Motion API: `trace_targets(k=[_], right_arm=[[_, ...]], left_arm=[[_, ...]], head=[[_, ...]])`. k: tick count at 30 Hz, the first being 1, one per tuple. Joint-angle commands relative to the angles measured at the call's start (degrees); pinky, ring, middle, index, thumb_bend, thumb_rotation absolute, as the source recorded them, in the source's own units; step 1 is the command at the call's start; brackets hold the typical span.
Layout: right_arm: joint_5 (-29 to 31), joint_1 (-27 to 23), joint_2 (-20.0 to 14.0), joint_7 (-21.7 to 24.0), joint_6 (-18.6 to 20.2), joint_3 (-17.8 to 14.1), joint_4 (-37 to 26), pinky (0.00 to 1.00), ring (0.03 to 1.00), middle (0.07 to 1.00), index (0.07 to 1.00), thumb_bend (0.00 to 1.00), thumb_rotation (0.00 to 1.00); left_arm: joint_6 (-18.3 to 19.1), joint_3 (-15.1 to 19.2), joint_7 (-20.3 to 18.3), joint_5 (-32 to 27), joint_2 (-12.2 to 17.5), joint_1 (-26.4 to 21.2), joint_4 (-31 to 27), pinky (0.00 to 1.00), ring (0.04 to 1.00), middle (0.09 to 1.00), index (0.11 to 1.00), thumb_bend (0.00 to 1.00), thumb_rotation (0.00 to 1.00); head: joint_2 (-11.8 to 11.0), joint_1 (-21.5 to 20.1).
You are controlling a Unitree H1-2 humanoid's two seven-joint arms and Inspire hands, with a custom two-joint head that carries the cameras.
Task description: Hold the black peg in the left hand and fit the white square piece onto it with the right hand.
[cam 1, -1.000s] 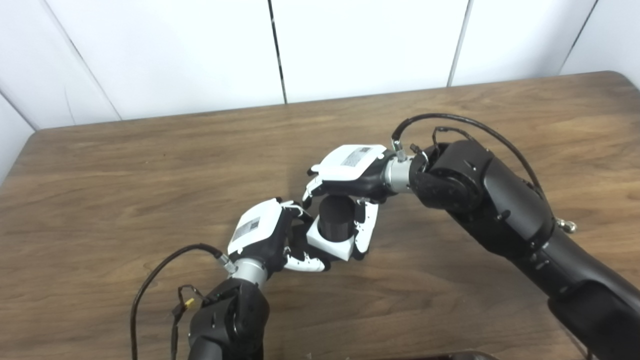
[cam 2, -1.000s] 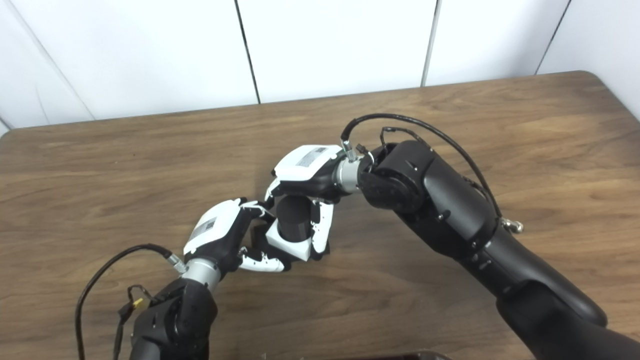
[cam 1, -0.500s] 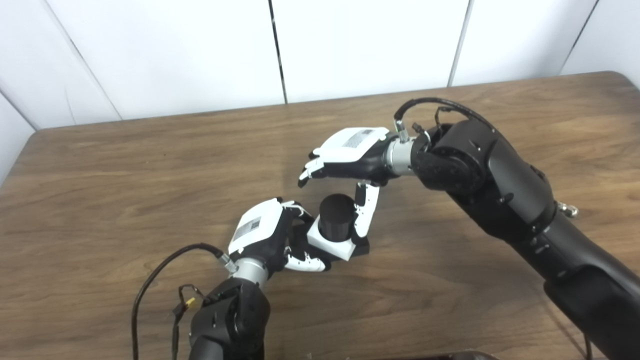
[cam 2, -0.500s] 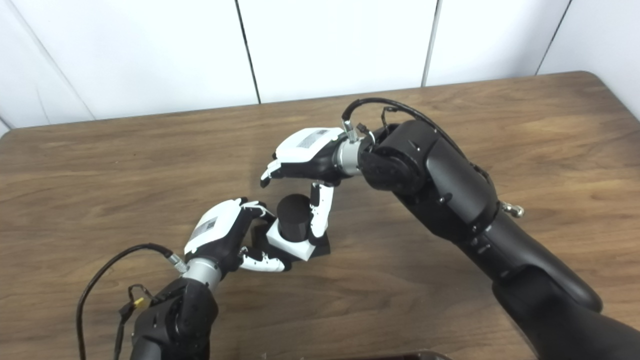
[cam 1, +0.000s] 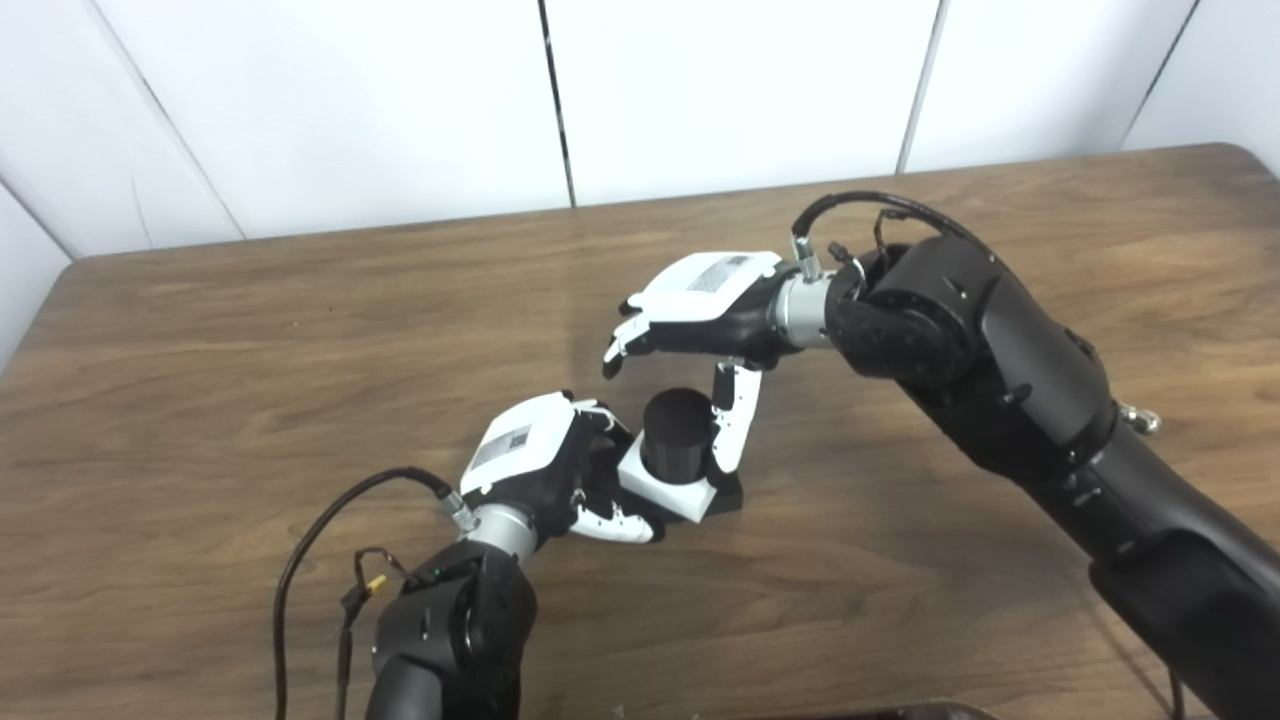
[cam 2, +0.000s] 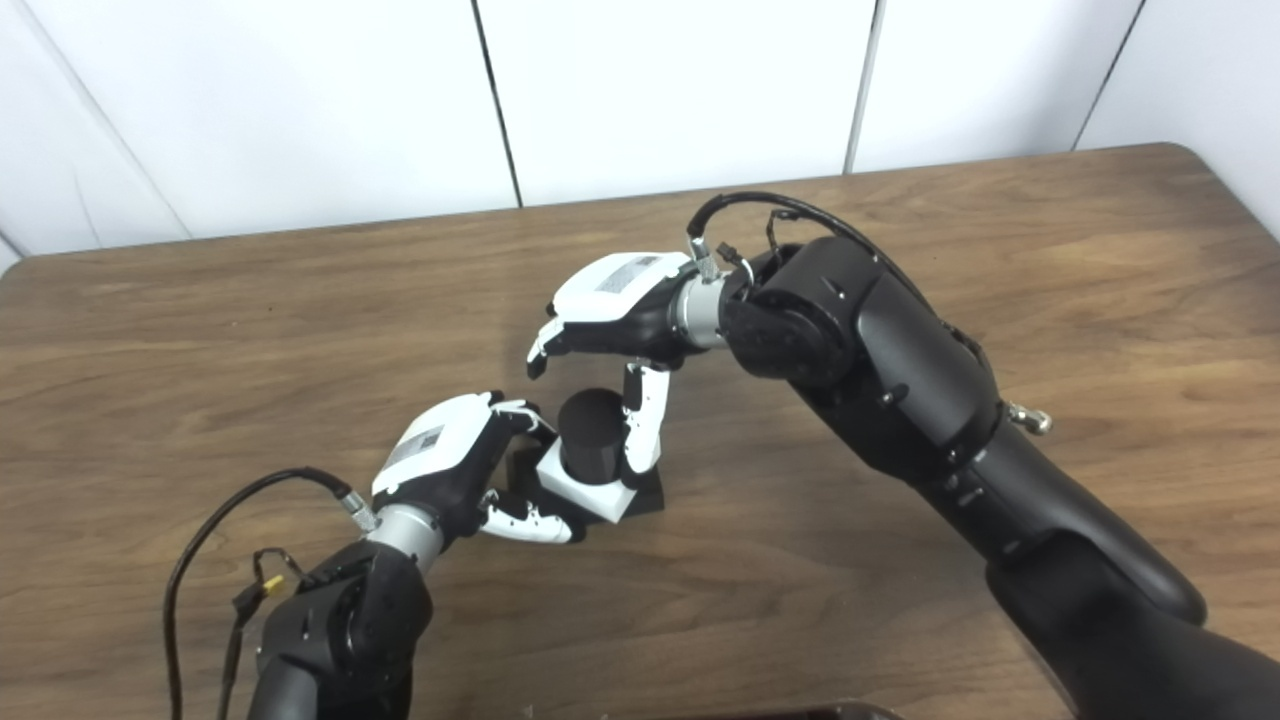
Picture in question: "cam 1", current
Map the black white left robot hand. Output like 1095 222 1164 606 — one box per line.
458 390 666 546

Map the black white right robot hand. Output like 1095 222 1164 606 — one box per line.
602 250 801 476

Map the black peg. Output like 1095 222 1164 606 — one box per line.
640 388 746 521

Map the white square piece with hole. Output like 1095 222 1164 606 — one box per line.
617 440 721 523

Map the thin black wire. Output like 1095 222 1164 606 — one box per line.
830 208 913 269

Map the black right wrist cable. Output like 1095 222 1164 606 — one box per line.
790 190 991 281

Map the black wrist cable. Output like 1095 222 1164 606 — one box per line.
272 466 476 720
790 190 991 281

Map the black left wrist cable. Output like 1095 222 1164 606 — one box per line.
272 466 476 720

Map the thin wire with yellow plug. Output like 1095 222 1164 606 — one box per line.
335 545 411 720

